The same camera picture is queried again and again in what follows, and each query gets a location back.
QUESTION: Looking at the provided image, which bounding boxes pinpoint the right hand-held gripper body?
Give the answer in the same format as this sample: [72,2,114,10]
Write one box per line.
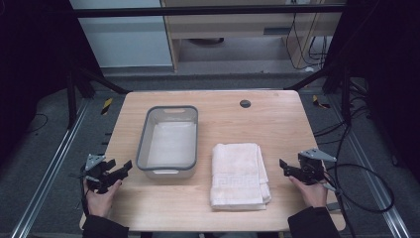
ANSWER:
[296,147,338,186]

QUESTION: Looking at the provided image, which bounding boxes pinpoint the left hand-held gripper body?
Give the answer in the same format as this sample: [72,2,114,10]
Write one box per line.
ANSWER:
[80,153,117,195]

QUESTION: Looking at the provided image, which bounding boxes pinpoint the white towel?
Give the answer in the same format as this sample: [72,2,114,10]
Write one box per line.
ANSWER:
[209,142,272,212]

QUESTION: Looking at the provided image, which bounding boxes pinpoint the white basin with grey rim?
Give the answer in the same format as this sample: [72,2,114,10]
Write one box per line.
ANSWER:
[135,104,199,180]

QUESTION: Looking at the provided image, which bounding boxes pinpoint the person's right hand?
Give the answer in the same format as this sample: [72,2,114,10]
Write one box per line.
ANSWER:
[288,176,330,209]

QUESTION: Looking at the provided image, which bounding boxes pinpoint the person's left hand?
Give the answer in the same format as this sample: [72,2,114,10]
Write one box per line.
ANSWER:
[83,178,124,218]

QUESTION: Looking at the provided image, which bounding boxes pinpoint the yellow and black floor tape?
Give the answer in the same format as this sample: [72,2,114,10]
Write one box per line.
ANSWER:
[311,94,332,110]
[100,96,114,116]

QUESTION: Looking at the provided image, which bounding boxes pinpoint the black metal stand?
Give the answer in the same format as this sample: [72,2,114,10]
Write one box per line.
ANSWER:
[284,61,354,127]
[64,61,131,131]

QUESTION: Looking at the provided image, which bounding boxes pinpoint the white cabinet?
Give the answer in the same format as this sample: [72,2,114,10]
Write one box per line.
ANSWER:
[68,0,174,69]

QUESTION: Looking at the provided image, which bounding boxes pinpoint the dark curtain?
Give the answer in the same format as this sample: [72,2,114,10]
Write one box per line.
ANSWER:
[325,0,420,181]
[0,0,102,167]

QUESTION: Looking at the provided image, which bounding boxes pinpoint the light wooden desk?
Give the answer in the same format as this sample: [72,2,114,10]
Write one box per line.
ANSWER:
[159,0,349,72]

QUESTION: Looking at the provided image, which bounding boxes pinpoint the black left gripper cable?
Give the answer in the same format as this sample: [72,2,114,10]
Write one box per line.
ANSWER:
[78,172,91,217]

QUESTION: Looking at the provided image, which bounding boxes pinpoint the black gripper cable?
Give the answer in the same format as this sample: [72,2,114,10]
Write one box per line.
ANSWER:
[78,172,91,217]
[322,163,396,238]

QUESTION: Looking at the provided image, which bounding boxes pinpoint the metal floor rail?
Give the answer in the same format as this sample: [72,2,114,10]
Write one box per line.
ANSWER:
[9,98,91,238]
[329,94,413,238]

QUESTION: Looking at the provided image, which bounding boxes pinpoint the black floor cables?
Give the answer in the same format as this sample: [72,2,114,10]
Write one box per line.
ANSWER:
[312,77,375,147]

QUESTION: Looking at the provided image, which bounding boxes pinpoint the thin black floor cable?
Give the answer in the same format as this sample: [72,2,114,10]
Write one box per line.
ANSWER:
[27,112,50,134]

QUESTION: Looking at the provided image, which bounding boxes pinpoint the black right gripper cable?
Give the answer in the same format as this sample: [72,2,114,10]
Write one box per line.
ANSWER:
[322,163,396,238]

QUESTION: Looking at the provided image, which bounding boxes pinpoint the black hanging cables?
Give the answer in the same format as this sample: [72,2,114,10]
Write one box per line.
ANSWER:
[284,12,332,72]

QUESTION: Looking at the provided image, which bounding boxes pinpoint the black horizontal frame bar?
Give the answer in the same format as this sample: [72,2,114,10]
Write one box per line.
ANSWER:
[69,3,349,20]

